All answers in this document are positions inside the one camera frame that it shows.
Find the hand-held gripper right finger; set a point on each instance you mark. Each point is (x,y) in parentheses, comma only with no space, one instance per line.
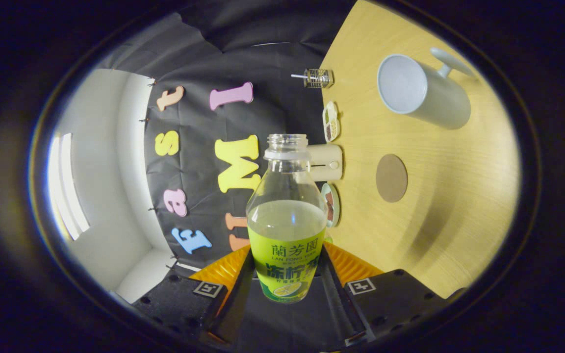
(341,304)

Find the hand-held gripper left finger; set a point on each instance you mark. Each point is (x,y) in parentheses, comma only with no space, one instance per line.
(236,299)

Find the green label juice bottle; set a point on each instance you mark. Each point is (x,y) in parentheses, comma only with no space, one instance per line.
(287,245)

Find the round brown coaster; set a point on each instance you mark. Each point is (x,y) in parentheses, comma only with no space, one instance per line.
(391,178)

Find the white cup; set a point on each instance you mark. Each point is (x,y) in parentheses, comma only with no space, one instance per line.
(434,103)

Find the brown food piece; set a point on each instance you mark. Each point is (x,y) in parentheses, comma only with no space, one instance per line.
(331,214)
(330,199)

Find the pale green plate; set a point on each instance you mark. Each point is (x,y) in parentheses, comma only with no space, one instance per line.
(336,206)

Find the white toaster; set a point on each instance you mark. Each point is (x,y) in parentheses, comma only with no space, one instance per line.
(329,162)

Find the wooden table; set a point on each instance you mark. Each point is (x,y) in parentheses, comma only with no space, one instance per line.
(459,196)

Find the black backdrop cloth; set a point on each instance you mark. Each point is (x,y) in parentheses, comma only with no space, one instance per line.
(199,137)

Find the white divided dish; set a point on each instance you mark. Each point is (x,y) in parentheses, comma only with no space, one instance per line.
(331,122)

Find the ceiling light panel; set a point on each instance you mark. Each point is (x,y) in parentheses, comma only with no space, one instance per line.
(66,186)

